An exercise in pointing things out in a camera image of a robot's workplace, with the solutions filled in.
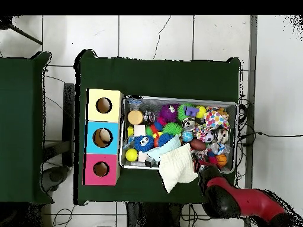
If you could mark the cream waffle cloth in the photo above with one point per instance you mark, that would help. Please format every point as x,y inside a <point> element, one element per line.
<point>177,168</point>

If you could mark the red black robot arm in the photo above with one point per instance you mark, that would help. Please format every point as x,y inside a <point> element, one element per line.
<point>236,198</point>

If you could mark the clear mesh bin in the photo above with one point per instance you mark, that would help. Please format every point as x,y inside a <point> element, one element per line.
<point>124,163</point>

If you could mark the wooden box with three holes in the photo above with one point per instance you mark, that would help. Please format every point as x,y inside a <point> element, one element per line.
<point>93,138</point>

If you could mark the black silver round toy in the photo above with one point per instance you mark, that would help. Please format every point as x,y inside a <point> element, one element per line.
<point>149,116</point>

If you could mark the round wooden disc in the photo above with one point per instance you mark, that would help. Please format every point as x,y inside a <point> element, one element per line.
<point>135,117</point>

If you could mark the blue fuzzy ball with eyes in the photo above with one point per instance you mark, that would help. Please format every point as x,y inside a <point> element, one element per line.
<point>143,143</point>

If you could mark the purple spiky ball with eyes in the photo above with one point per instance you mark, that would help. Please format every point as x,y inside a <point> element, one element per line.
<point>168,113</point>

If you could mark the small green spiky ball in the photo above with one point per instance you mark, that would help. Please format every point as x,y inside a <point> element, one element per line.
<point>172,129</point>

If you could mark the yellow block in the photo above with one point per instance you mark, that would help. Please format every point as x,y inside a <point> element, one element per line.
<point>130,131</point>

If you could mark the mint green knit cloth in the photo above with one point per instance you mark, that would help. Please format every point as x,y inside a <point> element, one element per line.
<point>163,147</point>

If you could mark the clear crumpled plastic packet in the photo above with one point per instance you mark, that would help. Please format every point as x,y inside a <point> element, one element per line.
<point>136,101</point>

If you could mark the large green spiky ball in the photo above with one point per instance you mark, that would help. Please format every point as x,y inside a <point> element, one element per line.
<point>181,113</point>

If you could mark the blue globe ball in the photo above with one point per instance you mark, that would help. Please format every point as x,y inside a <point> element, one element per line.
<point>187,136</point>

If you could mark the purple plastic block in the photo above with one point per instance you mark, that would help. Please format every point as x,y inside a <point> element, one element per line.
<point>191,111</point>

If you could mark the brown toy football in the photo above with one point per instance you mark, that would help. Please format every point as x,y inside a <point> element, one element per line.
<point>198,144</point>

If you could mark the yellow smiley ball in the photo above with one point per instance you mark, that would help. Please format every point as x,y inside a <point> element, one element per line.
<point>201,112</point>

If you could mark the polka dot cloth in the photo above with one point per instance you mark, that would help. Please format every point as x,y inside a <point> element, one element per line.
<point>217,119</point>

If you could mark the pink spiky ball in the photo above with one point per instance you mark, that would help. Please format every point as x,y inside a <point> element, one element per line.
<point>212,159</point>

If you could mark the small orange basketball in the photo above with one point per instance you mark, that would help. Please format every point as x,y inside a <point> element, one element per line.
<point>221,160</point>

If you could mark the green cloth side table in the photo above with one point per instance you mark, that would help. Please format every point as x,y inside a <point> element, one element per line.
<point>21,127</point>

